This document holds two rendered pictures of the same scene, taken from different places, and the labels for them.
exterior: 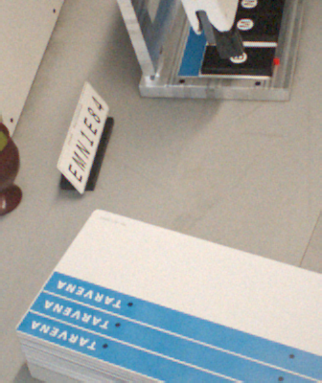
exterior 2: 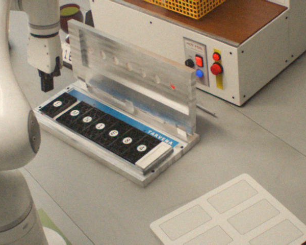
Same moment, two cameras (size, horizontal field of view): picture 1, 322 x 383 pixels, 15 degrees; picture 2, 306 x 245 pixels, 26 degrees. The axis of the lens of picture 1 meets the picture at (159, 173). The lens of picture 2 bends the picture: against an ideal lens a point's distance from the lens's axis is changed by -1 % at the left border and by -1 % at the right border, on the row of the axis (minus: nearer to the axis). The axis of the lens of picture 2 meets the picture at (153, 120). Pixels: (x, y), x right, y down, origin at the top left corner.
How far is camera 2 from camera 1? 2.57 m
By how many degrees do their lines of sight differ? 80
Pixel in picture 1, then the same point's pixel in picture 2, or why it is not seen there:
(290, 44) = (49, 125)
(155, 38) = (81, 71)
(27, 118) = not seen: hidden behind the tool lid
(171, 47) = (93, 92)
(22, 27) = (124, 32)
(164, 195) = (26, 74)
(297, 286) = not seen: outside the picture
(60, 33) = not seen: hidden behind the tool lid
